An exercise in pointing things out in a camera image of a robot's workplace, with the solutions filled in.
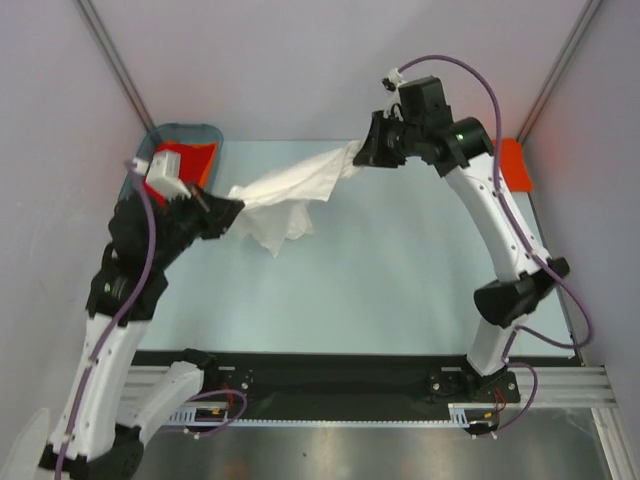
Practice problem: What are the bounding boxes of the slotted grey cable duct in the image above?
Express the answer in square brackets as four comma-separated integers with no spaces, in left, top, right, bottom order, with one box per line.
[165,402,495,430]

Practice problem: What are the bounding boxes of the right aluminium corner post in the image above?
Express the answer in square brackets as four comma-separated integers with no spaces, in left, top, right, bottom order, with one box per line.
[516,0,605,145]

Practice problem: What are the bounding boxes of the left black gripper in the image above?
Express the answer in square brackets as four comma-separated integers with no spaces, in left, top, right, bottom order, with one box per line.
[152,178,246,264]

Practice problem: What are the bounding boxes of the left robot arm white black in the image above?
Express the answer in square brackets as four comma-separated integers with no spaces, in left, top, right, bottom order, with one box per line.
[38,187,245,479]

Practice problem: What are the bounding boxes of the aluminium corner post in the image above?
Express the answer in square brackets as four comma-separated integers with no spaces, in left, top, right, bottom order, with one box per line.
[516,0,605,145]
[73,0,155,133]

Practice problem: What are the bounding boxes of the red t shirt in basket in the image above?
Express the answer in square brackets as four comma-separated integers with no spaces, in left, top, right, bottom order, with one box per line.
[145,141,219,205]

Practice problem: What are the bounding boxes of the aluminium front rail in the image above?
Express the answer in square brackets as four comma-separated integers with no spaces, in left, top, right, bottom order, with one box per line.
[121,366,617,408]

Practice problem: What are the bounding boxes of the left aluminium corner post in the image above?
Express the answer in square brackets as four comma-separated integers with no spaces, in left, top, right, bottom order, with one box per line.
[73,0,155,133]

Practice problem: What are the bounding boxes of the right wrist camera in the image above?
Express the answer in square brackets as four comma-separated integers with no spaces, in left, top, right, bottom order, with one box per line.
[381,68,404,93]

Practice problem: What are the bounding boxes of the orange t shirt in basket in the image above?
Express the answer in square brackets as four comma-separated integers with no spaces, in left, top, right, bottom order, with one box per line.
[156,141,219,188]

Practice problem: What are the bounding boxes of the folded orange t shirt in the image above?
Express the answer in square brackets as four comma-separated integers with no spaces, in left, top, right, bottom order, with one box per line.
[500,138,533,193]

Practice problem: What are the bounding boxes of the teal plastic basket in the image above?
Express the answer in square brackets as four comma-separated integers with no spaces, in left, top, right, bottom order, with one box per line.
[134,123,223,201]

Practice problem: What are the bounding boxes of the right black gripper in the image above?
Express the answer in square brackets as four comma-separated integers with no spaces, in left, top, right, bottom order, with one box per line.
[355,110,423,169]

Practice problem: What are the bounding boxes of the white printed t shirt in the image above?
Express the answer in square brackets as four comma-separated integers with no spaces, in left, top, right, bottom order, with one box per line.
[229,140,364,257]

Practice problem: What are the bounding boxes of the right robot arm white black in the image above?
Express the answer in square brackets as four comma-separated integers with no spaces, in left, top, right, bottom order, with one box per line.
[353,76,569,401]

